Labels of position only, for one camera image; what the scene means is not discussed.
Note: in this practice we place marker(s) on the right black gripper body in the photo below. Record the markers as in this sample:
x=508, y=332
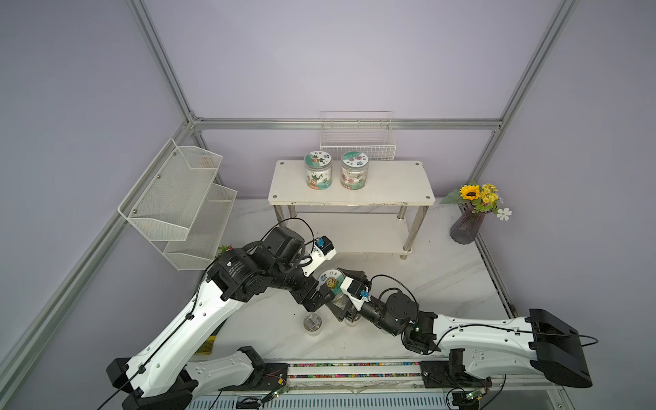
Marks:
x=377, y=316

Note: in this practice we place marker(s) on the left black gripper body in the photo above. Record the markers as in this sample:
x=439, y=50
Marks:
x=292, y=280

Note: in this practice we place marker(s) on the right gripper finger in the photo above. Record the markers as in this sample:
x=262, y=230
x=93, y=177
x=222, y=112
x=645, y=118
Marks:
x=342, y=308
x=355, y=274

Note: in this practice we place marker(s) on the seed jar sunflower lid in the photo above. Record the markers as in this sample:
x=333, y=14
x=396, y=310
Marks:
x=329, y=284

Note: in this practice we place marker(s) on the small clear jar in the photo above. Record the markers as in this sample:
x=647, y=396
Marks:
x=312, y=323
x=352, y=321

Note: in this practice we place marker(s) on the seed jar purple flower lid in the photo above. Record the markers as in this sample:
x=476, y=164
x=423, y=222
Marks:
x=354, y=170

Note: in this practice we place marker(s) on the seed jar green plant lid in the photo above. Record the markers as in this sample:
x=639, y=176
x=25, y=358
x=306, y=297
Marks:
x=318, y=169

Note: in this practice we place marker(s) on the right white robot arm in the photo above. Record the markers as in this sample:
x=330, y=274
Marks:
x=539, y=343

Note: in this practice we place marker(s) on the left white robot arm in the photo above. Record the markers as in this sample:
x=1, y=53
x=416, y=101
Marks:
x=162, y=377

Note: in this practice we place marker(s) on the white two-tier shelf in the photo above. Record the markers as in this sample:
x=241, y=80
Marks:
x=363, y=206

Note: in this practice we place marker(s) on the black rubber glove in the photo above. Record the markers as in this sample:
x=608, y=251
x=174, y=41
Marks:
x=207, y=347

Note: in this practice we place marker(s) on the sunflower bouquet in dark vase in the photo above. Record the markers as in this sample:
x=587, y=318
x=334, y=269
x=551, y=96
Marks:
x=478, y=201

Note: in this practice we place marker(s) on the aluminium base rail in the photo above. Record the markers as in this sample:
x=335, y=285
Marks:
x=382, y=384

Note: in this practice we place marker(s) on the white wire basket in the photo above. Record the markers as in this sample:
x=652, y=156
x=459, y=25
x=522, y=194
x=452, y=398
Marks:
x=369, y=132

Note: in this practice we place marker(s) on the white mesh wall rack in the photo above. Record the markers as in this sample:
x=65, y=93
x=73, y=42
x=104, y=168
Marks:
x=179, y=207

